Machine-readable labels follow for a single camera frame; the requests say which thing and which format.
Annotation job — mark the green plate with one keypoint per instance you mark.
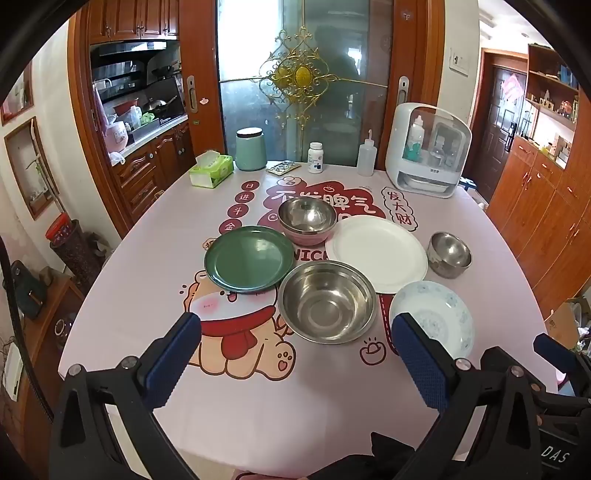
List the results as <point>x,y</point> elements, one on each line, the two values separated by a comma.
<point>249,258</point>

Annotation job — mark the clear squeeze bottle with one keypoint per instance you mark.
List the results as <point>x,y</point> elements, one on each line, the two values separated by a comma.
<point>365,159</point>

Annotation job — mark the green canister with dark lid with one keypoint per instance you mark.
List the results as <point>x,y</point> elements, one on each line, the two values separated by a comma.
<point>251,152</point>

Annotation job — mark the pink rice cooker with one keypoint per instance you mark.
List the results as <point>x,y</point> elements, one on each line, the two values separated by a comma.
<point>116,137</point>

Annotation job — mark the wooden kitchen cabinets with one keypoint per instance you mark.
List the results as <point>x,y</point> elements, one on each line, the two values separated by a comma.
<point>143,180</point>
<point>134,18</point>

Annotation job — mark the wooden shelf cabinet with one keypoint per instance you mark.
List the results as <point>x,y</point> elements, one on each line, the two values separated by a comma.
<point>545,207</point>

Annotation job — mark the pink printed tablecloth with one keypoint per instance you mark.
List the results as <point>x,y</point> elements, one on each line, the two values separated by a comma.
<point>152,277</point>

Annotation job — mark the wooden upper kitchen cabinets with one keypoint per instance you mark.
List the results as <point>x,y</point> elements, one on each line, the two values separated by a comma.
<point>134,18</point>

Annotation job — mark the white bowl with blue pattern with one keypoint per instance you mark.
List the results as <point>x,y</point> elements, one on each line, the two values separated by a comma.
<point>443,314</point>

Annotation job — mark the glass jar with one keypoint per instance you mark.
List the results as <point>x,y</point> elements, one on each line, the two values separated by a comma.
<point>64,330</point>

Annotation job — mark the white flat device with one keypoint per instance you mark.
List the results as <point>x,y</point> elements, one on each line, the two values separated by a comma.
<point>13,371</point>

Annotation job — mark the cardboard box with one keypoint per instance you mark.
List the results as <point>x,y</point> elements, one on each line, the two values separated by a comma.
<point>561,323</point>

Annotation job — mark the small wooden wall frame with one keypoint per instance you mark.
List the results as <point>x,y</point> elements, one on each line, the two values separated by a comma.
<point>4,115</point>

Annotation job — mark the dark jar with red lid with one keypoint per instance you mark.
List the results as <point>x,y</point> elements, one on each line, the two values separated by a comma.
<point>78,254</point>

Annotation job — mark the small steel bowl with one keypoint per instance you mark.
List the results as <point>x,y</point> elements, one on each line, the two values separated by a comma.
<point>450,256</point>

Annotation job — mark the glass door with gold ornament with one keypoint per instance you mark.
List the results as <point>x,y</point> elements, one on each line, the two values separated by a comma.
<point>249,106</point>

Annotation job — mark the dark wooden entry door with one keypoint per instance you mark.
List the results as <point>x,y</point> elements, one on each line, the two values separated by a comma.
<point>498,129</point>

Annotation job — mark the black handbag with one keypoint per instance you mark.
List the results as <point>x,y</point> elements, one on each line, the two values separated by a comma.
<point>27,290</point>

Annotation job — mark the green tissue box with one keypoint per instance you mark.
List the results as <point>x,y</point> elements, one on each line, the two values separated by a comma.
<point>212,173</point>

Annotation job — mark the large steel bowl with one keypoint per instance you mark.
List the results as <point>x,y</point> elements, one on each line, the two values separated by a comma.
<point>328,304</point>

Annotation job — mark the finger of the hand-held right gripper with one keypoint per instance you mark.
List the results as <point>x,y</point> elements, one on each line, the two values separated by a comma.
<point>547,345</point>

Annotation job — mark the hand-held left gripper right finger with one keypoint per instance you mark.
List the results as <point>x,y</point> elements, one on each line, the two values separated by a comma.
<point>422,364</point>

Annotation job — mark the pink bowl with steel lining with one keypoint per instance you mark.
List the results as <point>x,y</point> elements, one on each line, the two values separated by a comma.
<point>307,217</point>

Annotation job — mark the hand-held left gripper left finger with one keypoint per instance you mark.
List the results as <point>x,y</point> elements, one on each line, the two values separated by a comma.
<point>171,362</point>

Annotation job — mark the wooden side cabinet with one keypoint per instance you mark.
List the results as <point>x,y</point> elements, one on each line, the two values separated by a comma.
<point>51,309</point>

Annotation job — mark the white plate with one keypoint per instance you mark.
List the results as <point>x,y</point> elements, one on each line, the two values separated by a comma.
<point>374,251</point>

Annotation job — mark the white countertop sterilizer cabinet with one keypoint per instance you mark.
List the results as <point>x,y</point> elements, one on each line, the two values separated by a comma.
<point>397,138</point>

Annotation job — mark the white pill bottle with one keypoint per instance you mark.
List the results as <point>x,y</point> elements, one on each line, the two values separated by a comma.
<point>316,159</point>

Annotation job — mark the white wall switch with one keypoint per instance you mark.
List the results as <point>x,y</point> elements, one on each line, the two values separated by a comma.
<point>459,63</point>

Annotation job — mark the black wok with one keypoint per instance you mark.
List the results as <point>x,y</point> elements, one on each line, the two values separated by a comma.
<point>157,107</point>

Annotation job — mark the wooden lower kitchen cabinets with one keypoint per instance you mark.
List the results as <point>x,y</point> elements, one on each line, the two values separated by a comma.
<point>143,180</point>

